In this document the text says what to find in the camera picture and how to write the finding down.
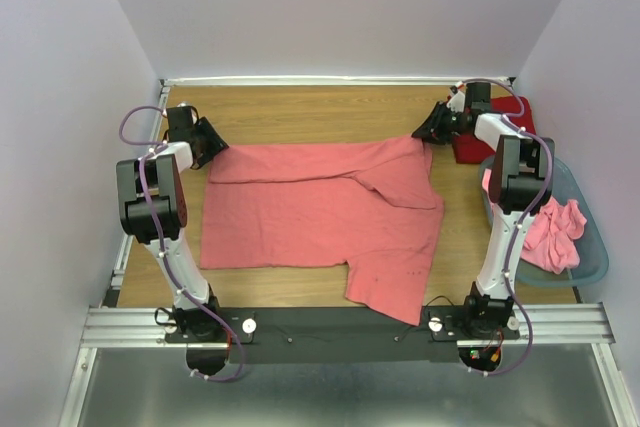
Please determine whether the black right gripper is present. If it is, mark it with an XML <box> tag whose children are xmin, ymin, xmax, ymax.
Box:
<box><xmin>410</xmin><ymin>102</ymin><xmax>466</xmax><ymax>147</ymax></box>

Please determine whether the salmon pink t-shirt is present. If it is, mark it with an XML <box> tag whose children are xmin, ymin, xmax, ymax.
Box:
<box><xmin>200</xmin><ymin>135</ymin><xmax>444</xmax><ymax>325</ymax></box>

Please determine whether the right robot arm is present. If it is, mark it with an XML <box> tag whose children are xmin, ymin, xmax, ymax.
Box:
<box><xmin>412</xmin><ymin>78</ymin><xmax>554</xmax><ymax>339</ymax></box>

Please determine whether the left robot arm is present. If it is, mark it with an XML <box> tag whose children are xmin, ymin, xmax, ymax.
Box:
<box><xmin>116</xmin><ymin>103</ymin><xmax>232</xmax><ymax>342</ymax></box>

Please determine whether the folded red t-shirt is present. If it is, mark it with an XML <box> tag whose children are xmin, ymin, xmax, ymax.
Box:
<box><xmin>452</xmin><ymin>97</ymin><xmax>536</xmax><ymax>164</ymax></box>

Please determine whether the light pink t-shirt in basket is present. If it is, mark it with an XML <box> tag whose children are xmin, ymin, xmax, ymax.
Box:
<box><xmin>480</xmin><ymin>169</ymin><xmax>589</xmax><ymax>276</ymax></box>

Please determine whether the blue plastic basket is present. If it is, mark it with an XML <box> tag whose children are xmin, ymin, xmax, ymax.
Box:
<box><xmin>477</xmin><ymin>157</ymin><xmax>609</xmax><ymax>298</ymax></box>

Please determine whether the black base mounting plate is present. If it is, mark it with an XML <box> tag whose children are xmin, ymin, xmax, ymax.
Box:
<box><xmin>154</xmin><ymin>305</ymin><xmax>520</xmax><ymax>366</ymax></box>

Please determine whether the aluminium back rail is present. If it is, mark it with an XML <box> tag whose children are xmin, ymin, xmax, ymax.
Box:
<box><xmin>160</xmin><ymin>76</ymin><xmax>516</xmax><ymax>88</ymax></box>

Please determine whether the aluminium rail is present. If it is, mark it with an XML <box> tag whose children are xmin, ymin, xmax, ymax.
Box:
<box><xmin>80</xmin><ymin>304</ymin><xmax>615</xmax><ymax>349</ymax></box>
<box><xmin>160</xmin><ymin>76</ymin><xmax>516</xmax><ymax>88</ymax></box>

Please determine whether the aluminium front rail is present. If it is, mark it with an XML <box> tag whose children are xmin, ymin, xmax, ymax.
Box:
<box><xmin>80</xmin><ymin>304</ymin><xmax>615</xmax><ymax>349</ymax></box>

